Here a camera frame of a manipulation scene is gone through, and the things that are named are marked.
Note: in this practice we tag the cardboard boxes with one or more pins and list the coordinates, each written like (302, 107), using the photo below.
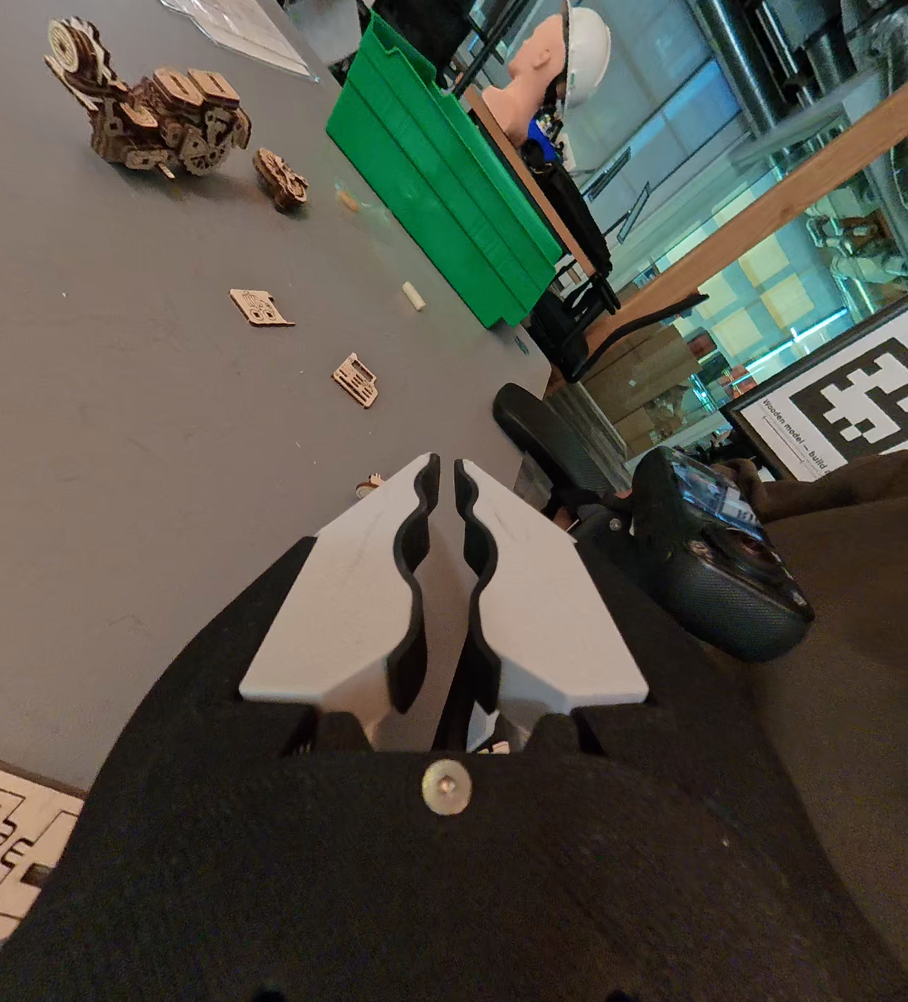
(642, 383)

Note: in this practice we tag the flat wooden cutout piece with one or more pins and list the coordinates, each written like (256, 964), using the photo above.
(356, 382)
(258, 307)

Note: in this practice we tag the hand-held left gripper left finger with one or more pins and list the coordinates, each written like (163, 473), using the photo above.
(336, 618)

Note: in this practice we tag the small tan stick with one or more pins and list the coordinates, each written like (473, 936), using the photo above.
(348, 201)

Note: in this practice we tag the tiny wooden model part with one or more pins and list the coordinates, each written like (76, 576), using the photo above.
(369, 485)

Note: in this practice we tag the clear plastic sleeve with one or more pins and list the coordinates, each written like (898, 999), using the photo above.
(250, 31)

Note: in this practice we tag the wooden beam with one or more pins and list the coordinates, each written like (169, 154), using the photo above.
(798, 188)

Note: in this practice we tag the mannequin head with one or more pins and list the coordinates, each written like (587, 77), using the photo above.
(532, 70)

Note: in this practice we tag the large wooden model vehicle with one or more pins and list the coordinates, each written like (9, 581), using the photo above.
(156, 117)

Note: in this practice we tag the wooden table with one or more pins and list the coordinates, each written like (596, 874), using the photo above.
(520, 164)

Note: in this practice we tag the white hard hat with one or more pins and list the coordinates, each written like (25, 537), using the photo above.
(587, 55)

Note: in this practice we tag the laser-cut plywood sheet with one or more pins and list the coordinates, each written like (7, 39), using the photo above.
(8, 830)

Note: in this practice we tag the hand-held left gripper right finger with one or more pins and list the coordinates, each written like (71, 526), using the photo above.
(560, 626)

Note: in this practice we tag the black office chair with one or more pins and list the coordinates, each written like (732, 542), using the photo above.
(556, 438)
(579, 329)

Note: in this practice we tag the silver ventilation ducts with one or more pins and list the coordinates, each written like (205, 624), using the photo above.
(853, 86)

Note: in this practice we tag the white wax stick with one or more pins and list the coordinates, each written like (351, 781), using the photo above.
(415, 297)

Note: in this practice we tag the framed marker sign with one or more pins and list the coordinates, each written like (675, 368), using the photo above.
(853, 399)

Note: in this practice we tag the small wooden gear assembly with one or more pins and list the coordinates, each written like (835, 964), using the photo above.
(282, 180)

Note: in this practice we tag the grey desk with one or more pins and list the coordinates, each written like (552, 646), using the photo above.
(149, 470)

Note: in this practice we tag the green plastic storage bin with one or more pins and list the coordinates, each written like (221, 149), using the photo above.
(438, 180)

